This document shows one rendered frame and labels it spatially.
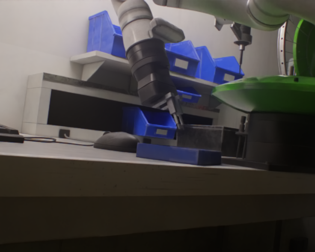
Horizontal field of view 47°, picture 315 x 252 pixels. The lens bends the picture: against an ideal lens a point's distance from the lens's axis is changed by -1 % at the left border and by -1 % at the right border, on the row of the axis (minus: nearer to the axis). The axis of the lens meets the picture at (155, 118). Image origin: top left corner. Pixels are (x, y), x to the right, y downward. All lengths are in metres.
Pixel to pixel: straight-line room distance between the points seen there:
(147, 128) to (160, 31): 0.76
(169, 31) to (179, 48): 0.98
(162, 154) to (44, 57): 0.94
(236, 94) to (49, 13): 0.93
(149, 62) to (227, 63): 1.21
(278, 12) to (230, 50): 1.28
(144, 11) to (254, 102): 0.27
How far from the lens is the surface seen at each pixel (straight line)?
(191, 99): 1.57
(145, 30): 0.71
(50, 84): 1.26
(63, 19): 1.47
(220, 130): 1.25
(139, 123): 1.44
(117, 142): 0.70
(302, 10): 0.80
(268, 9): 0.79
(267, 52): 2.34
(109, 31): 1.35
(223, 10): 0.83
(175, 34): 0.71
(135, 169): 0.43
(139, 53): 0.69
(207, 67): 1.68
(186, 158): 0.53
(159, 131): 1.44
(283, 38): 1.39
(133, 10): 0.74
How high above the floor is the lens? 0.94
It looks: 3 degrees up
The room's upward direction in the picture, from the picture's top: 6 degrees clockwise
